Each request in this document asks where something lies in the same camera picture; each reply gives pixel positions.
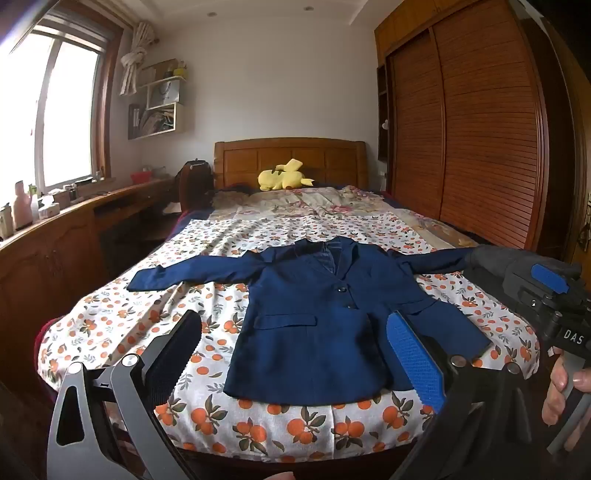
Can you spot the bed with orange-print sheet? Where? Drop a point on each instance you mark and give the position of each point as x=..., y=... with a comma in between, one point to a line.
x=138, y=300

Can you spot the wooden bed headboard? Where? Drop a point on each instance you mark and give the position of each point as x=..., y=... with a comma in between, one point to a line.
x=249, y=161

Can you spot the floral quilt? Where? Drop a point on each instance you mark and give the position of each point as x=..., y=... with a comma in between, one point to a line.
x=295, y=201

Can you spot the white wall shelf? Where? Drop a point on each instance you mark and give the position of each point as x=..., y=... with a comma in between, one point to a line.
x=161, y=92

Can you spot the red bowl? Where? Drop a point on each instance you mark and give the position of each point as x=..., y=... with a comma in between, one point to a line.
x=142, y=178

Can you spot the dark red blanket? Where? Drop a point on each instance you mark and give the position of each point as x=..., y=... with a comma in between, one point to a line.
x=44, y=346

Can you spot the wooden desk cabinet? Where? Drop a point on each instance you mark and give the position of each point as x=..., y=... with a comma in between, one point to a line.
x=46, y=258

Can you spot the wooden framed window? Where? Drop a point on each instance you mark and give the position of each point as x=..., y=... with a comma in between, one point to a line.
x=69, y=115

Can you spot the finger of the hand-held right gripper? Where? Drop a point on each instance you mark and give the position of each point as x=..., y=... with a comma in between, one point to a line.
x=549, y=277

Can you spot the dark blue bed sheet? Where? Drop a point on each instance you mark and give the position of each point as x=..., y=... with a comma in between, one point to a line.
x=189, y=224

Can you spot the person's right hand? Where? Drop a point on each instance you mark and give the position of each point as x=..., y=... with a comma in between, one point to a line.
x=556, y=392

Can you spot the yellow plush toy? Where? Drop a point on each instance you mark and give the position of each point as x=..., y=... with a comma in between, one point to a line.
x=277, y=179

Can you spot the wooden door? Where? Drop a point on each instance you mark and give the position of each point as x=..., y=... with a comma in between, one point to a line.
x=577, y=184

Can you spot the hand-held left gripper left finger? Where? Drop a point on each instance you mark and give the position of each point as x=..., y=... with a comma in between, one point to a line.
x=173, y=355

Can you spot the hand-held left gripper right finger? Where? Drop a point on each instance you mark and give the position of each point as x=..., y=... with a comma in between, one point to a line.
x=415, y=360

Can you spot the tissue box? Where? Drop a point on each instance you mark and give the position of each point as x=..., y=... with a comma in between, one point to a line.
x=48, y=208

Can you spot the dark brown chair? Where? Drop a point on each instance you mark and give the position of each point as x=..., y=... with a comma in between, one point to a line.
x=194, y=184

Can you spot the pink bottle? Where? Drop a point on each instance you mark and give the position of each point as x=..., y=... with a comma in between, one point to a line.
x=21, y=207

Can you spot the dark grey cloth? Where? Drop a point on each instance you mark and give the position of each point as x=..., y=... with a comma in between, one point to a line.
x=491, y=261

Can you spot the white paper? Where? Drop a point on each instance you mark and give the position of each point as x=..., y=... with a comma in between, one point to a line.
x=173, y=208

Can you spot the navy blue blazer jacket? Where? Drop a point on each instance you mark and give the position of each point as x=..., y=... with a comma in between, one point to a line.
x=314, y=341

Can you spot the tied cream curtain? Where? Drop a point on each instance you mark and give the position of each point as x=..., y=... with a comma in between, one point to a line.
x=131, y=60

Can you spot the white bottle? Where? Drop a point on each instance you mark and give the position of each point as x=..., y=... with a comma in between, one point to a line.
x=6, y=221

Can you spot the wooden slatted wardrobe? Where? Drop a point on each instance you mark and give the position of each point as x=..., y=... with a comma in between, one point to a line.
x=485, y=138

